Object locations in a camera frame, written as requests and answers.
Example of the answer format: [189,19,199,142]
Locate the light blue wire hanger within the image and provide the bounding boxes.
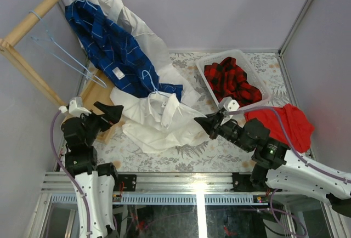
[29,10,107,88]

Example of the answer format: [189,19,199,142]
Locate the red black plaid shirt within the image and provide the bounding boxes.
[204,57,263,107]

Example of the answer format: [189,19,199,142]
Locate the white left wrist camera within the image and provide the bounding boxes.
[59,97,92,117]

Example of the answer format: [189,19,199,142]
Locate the blue plaid shirt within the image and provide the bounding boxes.
[65,0,183,99]

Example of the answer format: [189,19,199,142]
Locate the white long-sleeve shirt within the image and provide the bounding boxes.
[110,88,208,153]

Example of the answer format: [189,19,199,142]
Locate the wooden clothes rack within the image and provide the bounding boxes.
[0,0,124,143]

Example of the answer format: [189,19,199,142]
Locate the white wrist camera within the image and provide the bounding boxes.
[59,97,92,117]
[218,97,240,116]

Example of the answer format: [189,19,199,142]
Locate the red cloth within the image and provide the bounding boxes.
[244,104,314,153]

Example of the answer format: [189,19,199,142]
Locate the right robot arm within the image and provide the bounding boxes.
[194,111,350,217]

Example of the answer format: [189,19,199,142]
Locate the aluminium rail frame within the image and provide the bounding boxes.
[35,163,351,238]

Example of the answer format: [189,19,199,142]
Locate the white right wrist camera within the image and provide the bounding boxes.
[218,97,240,116]

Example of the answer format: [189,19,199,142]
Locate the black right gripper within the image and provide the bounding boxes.
[194,109,252,153]

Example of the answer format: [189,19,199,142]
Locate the white plastic basket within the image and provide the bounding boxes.
[196,49,271,111]

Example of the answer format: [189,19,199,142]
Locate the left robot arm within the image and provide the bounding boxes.
[59,97,123,237]

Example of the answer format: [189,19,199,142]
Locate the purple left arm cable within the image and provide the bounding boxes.
[49,110,93,238]

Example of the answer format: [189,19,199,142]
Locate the blue hanger of white shirt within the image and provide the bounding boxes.
[141,70,169,98]

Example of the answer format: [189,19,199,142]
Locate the floral table cover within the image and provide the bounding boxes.
[82,51,310,173]

